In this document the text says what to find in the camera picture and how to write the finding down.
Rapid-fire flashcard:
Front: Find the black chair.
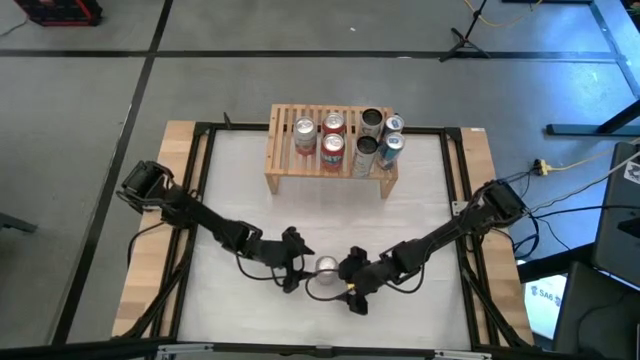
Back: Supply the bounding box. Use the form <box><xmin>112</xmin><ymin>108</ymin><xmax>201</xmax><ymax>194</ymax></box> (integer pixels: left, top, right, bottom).
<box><xmin>552</xmin><ymin>259</ymin><xmax>640</xmax><ymax>360</ymax></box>

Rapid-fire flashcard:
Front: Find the plain red soda can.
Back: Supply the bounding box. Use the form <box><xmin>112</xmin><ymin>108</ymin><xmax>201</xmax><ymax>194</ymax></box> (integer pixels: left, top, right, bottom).
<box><xmin>321</xmin><ymin>112</ymin><xmax>347</xmax><ymax>137</ymax></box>

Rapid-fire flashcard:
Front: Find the red portable generator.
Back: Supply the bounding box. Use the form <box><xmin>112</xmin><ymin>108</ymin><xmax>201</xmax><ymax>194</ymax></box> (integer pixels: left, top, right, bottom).
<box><xmin>13</xmin><ymin>0</ymin><xmax>104</xmax><ymax>27</ymax></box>

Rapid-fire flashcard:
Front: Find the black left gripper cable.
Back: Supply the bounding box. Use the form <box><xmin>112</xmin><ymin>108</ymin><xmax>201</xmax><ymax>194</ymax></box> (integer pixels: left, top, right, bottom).
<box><xmin>234</xmin><ymin>252</ymin><xmax>319</xmax><ymax>289</ymax></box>

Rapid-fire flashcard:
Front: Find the grey desk leg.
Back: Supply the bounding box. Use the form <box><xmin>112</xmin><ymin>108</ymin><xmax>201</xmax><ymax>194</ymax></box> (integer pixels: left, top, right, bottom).
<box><xmin>0</xmin><ymin>212</ymin><xmax>39</xmax><ymax>235</ymax></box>

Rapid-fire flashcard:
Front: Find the white floor cable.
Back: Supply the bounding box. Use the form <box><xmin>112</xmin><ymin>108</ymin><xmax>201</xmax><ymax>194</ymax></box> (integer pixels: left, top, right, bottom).
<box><xmin>529</xmin><ymin>149</ymin><xmax>640</xmax><ymax>211</ymax></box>

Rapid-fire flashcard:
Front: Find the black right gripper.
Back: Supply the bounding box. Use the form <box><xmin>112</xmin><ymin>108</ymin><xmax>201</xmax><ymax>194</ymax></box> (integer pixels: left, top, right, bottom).
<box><xmin>337</xmin><ymin>245</ymin><xmax>402</xmax><ymax>317</ymax></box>

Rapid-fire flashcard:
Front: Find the black tripod stand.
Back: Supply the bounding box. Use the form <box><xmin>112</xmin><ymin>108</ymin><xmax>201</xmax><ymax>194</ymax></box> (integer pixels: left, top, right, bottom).
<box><xmin>438</xmin><ymin>0</ymin><xmax>491</xmax><ymax>64</ymax></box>

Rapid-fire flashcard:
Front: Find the black computer case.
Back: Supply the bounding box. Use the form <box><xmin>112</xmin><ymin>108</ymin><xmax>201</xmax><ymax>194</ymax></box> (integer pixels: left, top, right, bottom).
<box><xmin>592</xmin><ymin>141</ymin><xmax>640</xmax><ymax>291</ymax></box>

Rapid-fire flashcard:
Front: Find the slatted wooden shelf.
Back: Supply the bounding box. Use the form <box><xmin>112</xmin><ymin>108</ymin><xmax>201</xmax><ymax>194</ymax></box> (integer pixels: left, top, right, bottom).
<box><xmin>264</xmin><ymin>103</ymin><xmax>402</xmax><ymax>200</ymax></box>

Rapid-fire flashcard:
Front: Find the black desk leg frame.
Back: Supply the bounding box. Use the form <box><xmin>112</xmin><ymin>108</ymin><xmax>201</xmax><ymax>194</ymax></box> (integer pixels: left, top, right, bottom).
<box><xmin>544</xmin><ymin>0</ymin><xmax>640</xmax><ymax>139</ymax></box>

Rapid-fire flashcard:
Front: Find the long yellow cable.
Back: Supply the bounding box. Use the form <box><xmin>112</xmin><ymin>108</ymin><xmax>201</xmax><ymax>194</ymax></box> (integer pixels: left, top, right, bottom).
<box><xmin>462</xmin><ymin>0</ymin><xmax>544</xmax><ymax>29</ymax></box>

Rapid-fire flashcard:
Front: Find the white printed sign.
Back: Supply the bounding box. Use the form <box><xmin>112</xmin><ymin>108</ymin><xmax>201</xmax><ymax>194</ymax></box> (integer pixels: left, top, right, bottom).
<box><xmin>523</xmin><ymin>273</ymin><xmax>569</xmax><ymax>341</ymax></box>

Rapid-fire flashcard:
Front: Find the silver aluminium bar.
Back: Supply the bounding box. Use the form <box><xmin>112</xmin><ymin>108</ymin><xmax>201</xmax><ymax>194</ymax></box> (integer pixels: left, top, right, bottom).
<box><xmin>155</xmin><ymin>342</ymin><xmax>494</xmax><ymax>360</ymax></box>

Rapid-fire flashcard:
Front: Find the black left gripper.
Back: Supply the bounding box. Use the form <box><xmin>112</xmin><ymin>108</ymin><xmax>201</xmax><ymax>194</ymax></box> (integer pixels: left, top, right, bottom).
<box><xmin>256</xmin><ymin>227</ymin><xmax>316</xmax><ymax>295</ymax></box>

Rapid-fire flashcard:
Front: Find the long black floor cable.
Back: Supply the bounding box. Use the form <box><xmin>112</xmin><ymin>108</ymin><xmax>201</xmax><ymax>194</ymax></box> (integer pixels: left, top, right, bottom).
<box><xmin>529</xmin><ymin>202</ymin><xmax>640</xmax><ymax>221</ymax></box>

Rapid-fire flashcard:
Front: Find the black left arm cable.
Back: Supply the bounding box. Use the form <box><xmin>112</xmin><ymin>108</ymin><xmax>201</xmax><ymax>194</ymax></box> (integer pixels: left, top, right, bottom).
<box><xmin>126</xmin><ymin>222</ymin><xmax>166</xmax><ymax>269</ymax></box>

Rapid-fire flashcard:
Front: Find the yellow power strip cable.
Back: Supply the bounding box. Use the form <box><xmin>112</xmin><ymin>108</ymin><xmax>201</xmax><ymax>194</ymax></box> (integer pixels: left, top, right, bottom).
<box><xmin>547</xmin><ymin>149</ymin><xmax>614</xmax><ymax>174</ymax></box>

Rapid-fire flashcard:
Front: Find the blue silver Red Bull can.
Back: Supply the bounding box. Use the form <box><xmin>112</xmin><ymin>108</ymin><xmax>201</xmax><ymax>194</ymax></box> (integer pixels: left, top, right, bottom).
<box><xmin>382</xmin><ymin>113</ymin><xmax>405</xmax><ymax>139</ymax></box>
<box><xmin>375</xmin><ymin>131</ymin><xmax>406</xmax><ymax>171</ymax></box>

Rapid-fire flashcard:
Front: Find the white Celsius can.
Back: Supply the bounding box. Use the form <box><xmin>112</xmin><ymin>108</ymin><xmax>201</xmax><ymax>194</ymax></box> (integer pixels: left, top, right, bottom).
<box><xmin>359</xmin><ymin>107</ymin><xmax>385</xmax><ymax>140</ymax></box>
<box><xmin>351</xmin><ymin>135</ymin><xmax>380</xmax><ymax>179</ymax></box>

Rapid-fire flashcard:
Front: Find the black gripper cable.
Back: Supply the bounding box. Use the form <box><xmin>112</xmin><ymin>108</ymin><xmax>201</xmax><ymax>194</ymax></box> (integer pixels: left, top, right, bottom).
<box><xmin>234</xmin><ymin>252</ymin><xmax>319</xmax><ymax>289</ymax></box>
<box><xmin>304</xmin><ymin>277</ymin><xmax>351</xmax><ymax>303</ymax></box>

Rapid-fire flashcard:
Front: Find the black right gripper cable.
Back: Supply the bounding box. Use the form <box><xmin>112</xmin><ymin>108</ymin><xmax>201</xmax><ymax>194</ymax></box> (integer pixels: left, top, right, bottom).
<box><xmin>304</xmin><ymin>277</ymin><xmax>351</xmax><ymax>303</ymax></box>

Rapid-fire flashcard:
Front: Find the red can with blue logo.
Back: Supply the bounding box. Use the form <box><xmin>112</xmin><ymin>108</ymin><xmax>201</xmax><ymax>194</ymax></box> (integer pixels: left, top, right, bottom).
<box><xmin>320</xmin><ymin>132</ymin><xmax>346</xmax><ymax>173</ymax></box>

